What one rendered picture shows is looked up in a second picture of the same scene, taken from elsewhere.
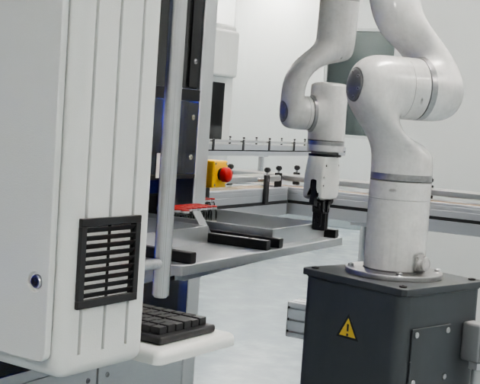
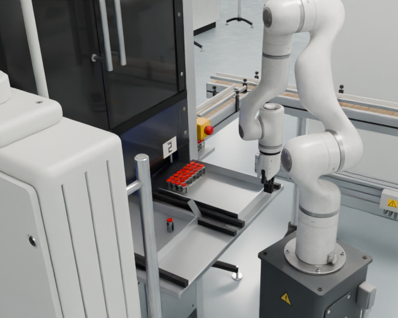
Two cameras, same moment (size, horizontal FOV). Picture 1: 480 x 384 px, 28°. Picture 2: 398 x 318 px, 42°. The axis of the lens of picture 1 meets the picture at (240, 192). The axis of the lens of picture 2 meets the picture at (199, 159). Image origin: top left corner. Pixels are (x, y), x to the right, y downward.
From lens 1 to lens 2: 0.95 m
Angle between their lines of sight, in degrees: 24
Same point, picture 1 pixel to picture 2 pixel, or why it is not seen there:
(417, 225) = (329, 239)
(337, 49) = (275, 91)
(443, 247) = not seen: hidden behind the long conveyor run
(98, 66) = not seen: outside the picture
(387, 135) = (309, 192)
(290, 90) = (244, 121)
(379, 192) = (304, 220)
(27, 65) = not seen: outside the picture
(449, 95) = (353, 161)
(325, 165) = (270, 161)
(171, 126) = (155, 310)
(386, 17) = (308, 104)
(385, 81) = (307, 164)
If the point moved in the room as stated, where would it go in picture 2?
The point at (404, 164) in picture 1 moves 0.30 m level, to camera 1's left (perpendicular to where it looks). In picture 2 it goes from (321, 207) to (215, 207)
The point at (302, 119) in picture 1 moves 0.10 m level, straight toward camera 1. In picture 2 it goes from (253, 137) to (253, 151)
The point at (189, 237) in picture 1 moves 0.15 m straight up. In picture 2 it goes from (186, 231) to (184, 193)
